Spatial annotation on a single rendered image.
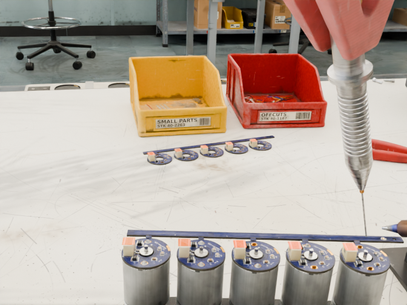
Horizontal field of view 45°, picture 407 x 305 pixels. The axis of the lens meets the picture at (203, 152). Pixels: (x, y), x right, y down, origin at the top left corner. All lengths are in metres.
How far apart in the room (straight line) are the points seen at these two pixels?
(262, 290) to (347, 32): 0.14
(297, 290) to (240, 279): 0.03
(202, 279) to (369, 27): 0.14
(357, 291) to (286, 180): 0.22
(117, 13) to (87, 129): 4.14
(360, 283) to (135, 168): 0.27
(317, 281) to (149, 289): 0.08
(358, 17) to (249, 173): 0.32
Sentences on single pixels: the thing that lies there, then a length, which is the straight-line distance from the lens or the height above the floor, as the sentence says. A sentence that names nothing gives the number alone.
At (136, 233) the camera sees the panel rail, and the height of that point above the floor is 0.81.
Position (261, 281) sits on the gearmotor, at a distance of 0.26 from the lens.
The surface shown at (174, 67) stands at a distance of 0.65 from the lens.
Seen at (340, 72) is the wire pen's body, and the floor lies 0.92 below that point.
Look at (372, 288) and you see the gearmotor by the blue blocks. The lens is 0.27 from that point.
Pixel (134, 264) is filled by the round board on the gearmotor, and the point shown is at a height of 0.81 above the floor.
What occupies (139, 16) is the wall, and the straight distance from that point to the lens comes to 4.71.
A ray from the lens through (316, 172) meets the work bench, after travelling 0.49.
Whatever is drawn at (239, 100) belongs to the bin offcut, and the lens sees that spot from 0.60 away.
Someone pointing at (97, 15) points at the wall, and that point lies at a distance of 4.69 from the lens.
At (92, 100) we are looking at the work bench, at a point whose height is 0.75.
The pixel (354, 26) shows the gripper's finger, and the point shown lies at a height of 0.94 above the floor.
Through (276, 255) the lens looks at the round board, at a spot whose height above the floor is 0.81.
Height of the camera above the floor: 0.97
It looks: 25 degrees down
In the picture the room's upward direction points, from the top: 2 degrees clockwise
